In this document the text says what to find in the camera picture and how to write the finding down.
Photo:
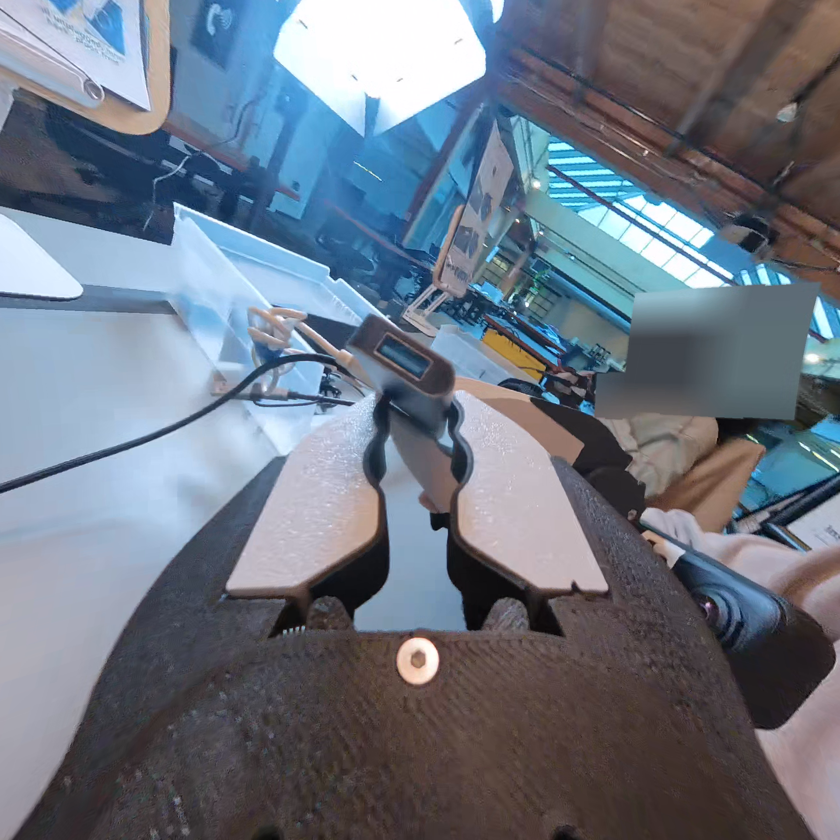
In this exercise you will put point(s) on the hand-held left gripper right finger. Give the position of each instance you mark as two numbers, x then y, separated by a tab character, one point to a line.
518	505

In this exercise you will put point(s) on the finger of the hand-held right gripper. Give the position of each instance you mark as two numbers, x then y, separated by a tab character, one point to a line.
518	407

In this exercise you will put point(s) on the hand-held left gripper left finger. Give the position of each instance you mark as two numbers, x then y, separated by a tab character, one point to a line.
308	499

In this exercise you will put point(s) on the small grey usb hub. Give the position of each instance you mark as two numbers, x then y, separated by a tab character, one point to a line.
430	388

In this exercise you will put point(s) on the clear plastic bin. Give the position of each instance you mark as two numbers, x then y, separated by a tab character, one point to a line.
216	275

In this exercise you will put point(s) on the person's right forearm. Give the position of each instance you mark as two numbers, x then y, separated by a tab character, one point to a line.
787	564

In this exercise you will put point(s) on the yellow bin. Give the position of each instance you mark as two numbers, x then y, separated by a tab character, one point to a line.
518	348

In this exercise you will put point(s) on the white plastic bin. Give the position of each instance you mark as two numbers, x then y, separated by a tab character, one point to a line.
466	351

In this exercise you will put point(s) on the wooden poster easel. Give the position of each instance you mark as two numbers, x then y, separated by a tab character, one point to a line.
485	177

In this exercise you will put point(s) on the ceiling projector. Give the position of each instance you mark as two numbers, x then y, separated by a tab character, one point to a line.
751	235

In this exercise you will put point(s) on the softbox studio light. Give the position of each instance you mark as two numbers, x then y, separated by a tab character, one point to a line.
380	59

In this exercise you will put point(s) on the instruction sheet on stand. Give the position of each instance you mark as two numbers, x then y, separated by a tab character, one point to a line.
148	65

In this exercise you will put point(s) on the black phone sign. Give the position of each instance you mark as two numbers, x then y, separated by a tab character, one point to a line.
213	29

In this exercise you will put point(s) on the printed instruction sheet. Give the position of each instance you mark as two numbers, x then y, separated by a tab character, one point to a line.
79	39

